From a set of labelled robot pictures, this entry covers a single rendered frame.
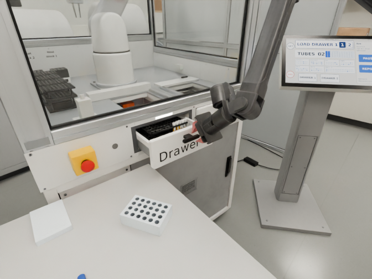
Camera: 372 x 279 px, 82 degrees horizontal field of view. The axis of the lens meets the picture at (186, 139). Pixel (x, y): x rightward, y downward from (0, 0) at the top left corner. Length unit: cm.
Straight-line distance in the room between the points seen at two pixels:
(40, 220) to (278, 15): 86
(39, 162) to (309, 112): 139
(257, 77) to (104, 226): 59
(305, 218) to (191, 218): 127
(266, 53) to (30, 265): 79
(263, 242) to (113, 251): 118
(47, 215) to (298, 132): 138
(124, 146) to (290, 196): 138
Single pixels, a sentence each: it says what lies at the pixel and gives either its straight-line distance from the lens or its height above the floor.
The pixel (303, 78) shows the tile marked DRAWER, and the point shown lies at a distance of 135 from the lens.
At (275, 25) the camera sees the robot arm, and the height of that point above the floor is 126.
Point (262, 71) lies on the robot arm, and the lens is 63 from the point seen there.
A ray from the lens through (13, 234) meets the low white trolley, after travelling 80.
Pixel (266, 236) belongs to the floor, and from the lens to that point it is 168.
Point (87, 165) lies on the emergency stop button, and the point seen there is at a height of 89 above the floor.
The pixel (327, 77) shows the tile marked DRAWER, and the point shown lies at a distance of 140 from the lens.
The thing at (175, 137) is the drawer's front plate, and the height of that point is 91.
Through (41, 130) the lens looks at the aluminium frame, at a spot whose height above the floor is 100.
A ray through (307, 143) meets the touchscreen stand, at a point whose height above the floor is 56.
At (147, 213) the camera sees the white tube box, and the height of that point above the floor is 79.
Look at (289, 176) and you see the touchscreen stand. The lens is 175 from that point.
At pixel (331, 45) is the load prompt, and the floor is 115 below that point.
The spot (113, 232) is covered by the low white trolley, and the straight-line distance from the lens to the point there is 68.
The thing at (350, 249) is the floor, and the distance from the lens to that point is 185.
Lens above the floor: 127
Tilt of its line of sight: 29 degrees down
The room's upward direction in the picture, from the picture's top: straight up
